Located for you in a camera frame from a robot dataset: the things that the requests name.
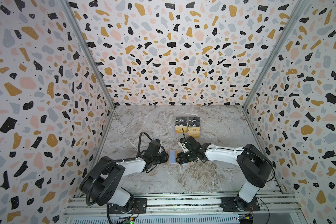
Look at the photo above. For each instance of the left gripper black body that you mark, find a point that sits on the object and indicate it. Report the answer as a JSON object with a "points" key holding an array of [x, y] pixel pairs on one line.
{"points": [[157, 160]]}

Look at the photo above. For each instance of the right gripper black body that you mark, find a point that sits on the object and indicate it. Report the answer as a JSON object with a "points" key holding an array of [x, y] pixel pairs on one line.
{"points": [[187, 157]]}

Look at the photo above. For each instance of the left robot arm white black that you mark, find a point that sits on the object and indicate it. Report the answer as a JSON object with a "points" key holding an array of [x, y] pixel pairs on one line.
{"points": [[101, 184]]}

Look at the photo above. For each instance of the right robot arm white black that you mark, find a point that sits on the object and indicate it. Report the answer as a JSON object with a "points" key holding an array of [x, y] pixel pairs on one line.
{"points": [[255, 167]]}

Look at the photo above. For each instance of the gold card front right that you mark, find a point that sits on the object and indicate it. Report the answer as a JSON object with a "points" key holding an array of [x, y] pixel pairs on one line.
{"points": [[194, 134]]}

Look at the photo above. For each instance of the gold card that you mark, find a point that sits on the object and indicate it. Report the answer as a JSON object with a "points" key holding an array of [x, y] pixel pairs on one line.
{"points": [[194, 134], [180, 129], [194, 129]]}

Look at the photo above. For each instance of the clear acrylic card stand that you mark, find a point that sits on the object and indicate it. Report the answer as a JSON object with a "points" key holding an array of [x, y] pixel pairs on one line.
{"points": [[186, 126]]}

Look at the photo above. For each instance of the gold card front left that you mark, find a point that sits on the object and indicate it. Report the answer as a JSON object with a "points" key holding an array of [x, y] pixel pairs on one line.
{"points": [[180, 129]]}

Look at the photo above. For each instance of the black VIP card rear left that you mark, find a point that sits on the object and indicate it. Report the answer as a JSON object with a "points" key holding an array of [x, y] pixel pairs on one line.
{"points": [[181, 118]]}

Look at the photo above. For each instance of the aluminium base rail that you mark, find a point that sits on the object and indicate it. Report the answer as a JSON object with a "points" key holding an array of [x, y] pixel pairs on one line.
{"points": [[195, 208]]}

